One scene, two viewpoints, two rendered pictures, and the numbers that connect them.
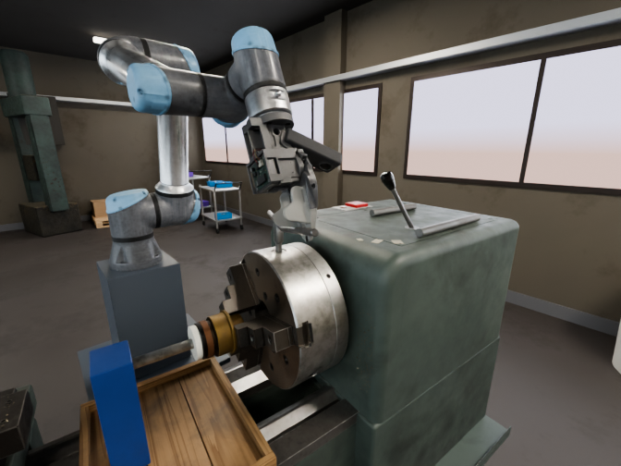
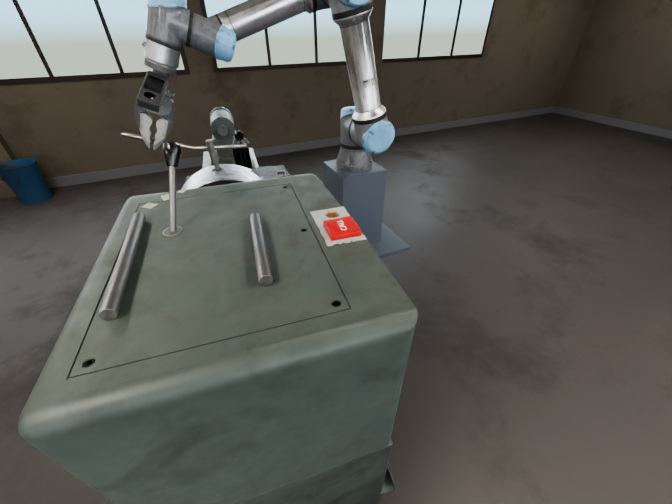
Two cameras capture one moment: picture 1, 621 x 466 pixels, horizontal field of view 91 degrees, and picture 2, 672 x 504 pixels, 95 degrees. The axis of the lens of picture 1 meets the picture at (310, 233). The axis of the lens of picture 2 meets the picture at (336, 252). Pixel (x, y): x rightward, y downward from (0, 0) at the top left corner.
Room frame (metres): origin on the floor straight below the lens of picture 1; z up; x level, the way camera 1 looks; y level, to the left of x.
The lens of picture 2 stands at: (1.24, -0.66, 1.58)
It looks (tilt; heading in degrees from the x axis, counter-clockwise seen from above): 37 degrees down; 108
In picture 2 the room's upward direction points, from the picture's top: straight up
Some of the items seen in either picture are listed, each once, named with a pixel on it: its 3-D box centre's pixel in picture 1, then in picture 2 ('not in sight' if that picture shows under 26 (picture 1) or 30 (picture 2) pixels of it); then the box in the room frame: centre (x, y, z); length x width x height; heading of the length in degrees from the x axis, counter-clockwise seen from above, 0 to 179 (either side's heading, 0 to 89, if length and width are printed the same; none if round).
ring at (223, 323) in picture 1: (220, 334); not in sight; (0.56, 0.19, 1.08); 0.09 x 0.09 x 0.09; 35
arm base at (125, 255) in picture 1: (135, 248); (354, 153); (0.93, 0.56, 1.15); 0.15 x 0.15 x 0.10
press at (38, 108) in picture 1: (35, 148); not in sight; (5.37, 4.68, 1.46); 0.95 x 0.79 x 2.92; 42
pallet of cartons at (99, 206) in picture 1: (127, 210); not in sight; (6.23, 3.82, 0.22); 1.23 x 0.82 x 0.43; 132
